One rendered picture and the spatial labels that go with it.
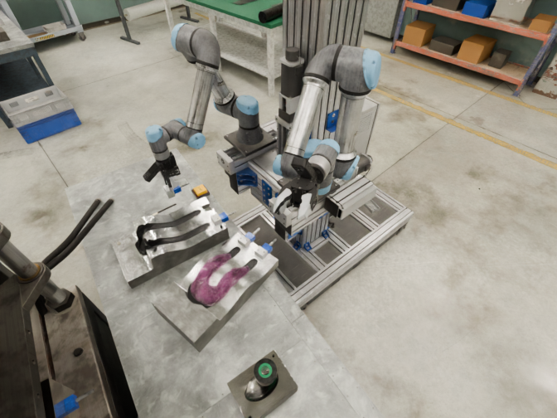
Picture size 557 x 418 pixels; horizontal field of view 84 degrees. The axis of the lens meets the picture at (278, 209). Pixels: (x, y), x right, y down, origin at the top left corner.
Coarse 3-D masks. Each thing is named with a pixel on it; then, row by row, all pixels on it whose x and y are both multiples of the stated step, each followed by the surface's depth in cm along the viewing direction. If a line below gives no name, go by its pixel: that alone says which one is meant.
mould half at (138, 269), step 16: (192, 208) 161; (144, 224) 148; (192, 224) 154; (224, 224) 154; (128, 240) 151; (192, 240) 148; (208, 240) 150; (224, 240) 157; (128, 256) 144; (144, 256) 144; (160, 256) 138; (176, 256) 144; (192, 256) 151; (128, 272) 139; (144, 272) 139; (160, 272) 144
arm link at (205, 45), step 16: (208, 32) 125; (192, 48) 127; (208, 48) 125; (208, 64) 126; (208, 80) 130; (192, 96) 133; (208, 96) 134; (192, 112) 134; (192, 128) 136; (192, 144) 138
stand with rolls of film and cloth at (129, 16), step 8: (160, 0) 564; (168, 0) 573; (120, 8) 517; (128, 8) 527; (136, 8) 534; (144, 8) 544; (152, 8) 553; (160, 8) 566; (120, 16) 524; (128, 16) 531; (136, 16) 537; (128, 32) 545; (128, 40) 551
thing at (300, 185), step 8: (320, 168) 94; (304, 176) 91; (320, 176) 95; (296, 184) 89; (304, 184) 89; (312, 184) 88; (296, 192) 89; (304, 192) 87; (296, 200) 92; (312, 208) 92
